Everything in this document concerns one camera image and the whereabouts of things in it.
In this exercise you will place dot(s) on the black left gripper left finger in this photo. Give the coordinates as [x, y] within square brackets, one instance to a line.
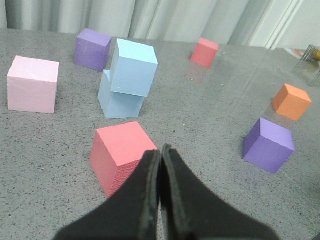
[130, 214]

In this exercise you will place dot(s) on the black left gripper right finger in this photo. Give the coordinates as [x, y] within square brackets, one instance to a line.
[194, 212]

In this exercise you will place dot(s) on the light blue foam cube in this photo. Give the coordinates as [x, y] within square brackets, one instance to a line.
[117, 105]
[133, 68]

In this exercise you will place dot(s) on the red textured foam cube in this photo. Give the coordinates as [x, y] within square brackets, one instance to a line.
[116, 152]

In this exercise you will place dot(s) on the purple foam cube near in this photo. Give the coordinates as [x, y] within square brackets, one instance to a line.
[268, 145]

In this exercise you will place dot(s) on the purple foam cube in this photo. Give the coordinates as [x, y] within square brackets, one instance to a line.
[92, 49]
[268, 145]

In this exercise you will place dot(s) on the orange foam cube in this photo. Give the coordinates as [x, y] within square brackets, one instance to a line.
[291, 102]

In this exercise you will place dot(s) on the red foam cube far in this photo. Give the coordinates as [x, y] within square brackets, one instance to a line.
[205, 52]

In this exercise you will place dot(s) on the pink foam cube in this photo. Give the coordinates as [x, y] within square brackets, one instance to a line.
[32, 85]

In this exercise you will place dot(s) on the purple foam cube far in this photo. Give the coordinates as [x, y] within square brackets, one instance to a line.
[92, 49]

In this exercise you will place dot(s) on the metal rack object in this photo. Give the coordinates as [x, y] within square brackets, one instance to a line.
[312, 53]

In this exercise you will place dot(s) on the grey curtain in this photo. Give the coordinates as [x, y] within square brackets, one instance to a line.
[261, 23]

